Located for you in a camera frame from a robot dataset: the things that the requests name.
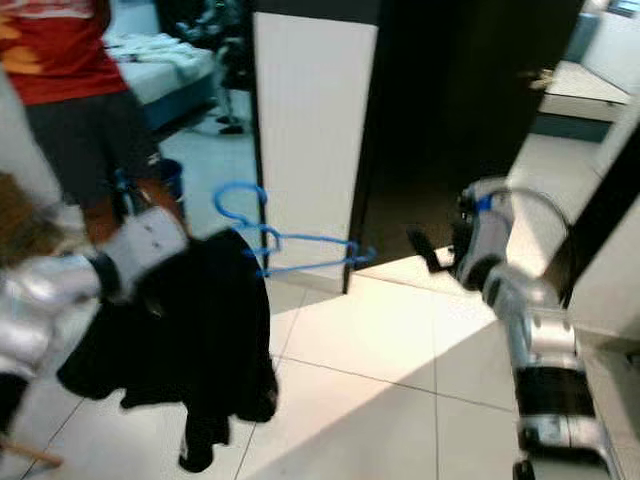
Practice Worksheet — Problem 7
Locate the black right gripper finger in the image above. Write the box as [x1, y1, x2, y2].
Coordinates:
[406, 226, 456, 274]

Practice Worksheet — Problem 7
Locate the black wooden door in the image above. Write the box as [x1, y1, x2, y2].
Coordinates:
[345, 0, 589, 263]

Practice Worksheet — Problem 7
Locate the bed with dark base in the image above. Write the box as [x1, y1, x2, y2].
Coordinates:
[528, 58, 633, 143]

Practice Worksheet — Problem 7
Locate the wooden stick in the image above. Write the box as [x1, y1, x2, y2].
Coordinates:
[0, 436, 67, 471]

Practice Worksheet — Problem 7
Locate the person in red shirt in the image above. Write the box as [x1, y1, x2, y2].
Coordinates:
[0, 0, 193, 251]

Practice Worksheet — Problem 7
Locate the bed with white bedding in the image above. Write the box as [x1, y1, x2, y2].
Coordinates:
[105, 33, 223, 131]

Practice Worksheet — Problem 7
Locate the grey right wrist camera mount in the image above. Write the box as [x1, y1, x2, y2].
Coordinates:
[455, 178, 518, 286]

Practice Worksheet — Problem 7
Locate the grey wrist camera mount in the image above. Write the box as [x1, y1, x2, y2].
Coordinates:
[105, 207, 191, 296]
[455, 178, 518, 286]

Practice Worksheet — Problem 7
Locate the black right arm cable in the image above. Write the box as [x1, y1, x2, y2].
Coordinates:
[490, 184, 577, 303]

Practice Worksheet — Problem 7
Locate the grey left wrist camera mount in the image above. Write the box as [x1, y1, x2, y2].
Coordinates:
[105, 207, 191, 296]

